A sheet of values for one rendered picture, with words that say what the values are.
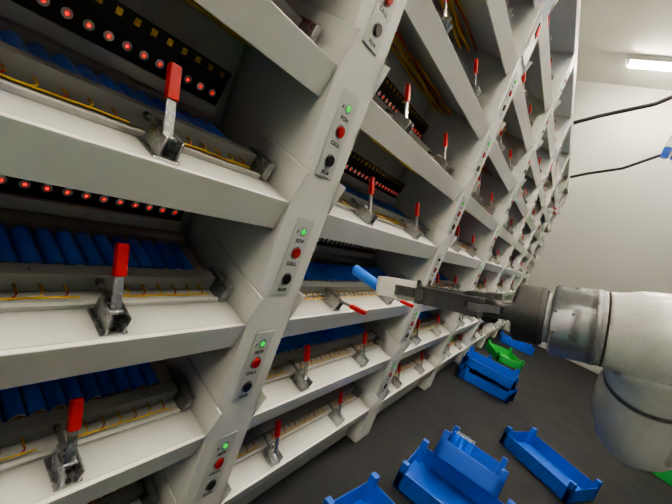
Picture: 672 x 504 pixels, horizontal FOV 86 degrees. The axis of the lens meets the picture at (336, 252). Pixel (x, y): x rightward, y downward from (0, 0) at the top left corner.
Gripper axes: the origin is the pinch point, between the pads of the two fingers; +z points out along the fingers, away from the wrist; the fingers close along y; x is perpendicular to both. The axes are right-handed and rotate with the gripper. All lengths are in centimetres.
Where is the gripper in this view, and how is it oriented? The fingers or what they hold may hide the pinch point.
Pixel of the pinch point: (400, 288)
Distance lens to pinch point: 58.2
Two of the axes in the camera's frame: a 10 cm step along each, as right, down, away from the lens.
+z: -8.3, -1.3, 5.5
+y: -5.4, -0.9, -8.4
